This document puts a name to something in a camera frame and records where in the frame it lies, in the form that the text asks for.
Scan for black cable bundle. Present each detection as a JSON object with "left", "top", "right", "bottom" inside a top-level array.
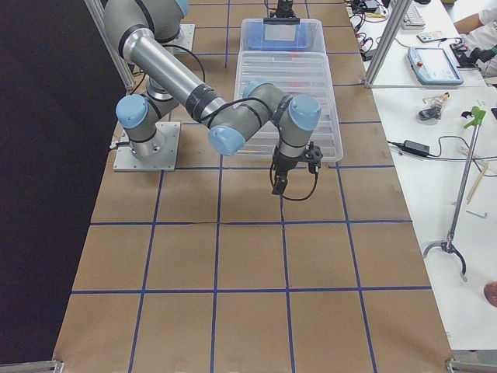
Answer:
[{"left": 418, "top": 104, "right": 443, "bottom": 122}]

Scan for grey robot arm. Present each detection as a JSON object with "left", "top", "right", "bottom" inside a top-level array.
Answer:
[
  {"left": 104, "top": 1, "right": 202, "bottom": 105},
  {"left": 118, "top": 24, "right": 322, "bottom": 197}
]

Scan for wooden stick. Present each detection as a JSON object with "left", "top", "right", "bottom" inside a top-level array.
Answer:
[{"left": 466, "top": 163, "right": 488, "bottom": 204}]

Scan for clear plastic storage box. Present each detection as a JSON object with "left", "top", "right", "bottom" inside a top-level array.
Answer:
[{"left": 239, "top": 18, "right": 326, "bottom": 53}]

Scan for black power adapter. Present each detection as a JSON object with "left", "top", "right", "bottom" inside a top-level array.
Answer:
[{"left": 403, "top": 140, "right": 430, "bottom": 158}]

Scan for aluminium frame post left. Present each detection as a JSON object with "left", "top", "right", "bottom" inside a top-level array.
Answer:
[{"left": 84, "top": 0, "right": 135, "bottom": 92}]

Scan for white keyboard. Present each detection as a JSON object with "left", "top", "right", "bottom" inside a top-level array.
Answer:
[{"left": 401, "top": 4, "right": 426, "bottom": 30}]

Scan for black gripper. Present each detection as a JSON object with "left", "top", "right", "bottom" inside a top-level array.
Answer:
[
  {"left": 270, "top": 145, "right": 305, "bottom": 195},
  {"left": 270, "top": 0, "right": 297, "bottom": 19}
]

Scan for aluminium frame post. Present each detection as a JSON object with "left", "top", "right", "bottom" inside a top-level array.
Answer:
[
  {"left": 363, "top": 0, "right": 411, "bottom": 89},
  {"left": 84, "top": 0, "right": 135, "bottom": 92}
]

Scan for person's hand at table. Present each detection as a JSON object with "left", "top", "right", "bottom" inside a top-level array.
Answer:
[{"left": 465, "top": 47, "right": 495, "bottom": 64}]

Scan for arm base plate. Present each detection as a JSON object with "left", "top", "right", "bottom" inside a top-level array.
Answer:
[
  {"left": 161, "top": 23, "right": 196, "bottom": 51},
  {"left": 113, "top": 121, "right": 181, "bottom": 172}
]

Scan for green tipped reacher grabber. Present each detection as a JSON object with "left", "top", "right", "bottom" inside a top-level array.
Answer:
[{"left": 422, "top": 106, "right": 486, "bottom": 282}]

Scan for black cables on table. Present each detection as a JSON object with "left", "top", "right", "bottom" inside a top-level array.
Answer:
[{"left": 349, "top": 11, "right": 389, "bottom": 61}]

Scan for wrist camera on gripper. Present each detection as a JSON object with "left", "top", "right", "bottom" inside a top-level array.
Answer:
[{"left": 304, "top": 141, "right": 323, "bottom": 175}]

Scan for hex key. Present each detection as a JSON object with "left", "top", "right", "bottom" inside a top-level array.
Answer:
[{"left": 466, "top": 210, "right": 488, "bottom": 218}]

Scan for blue teach pendant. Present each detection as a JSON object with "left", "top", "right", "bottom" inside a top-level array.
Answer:
[{"left": 407, "top": 47, "right": 464, "bottom": 85}]

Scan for clear plastic box lid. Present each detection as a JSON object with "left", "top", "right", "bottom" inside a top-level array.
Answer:
[{"left": 233, "top": 51, "right": 346, "bottom": 163}]

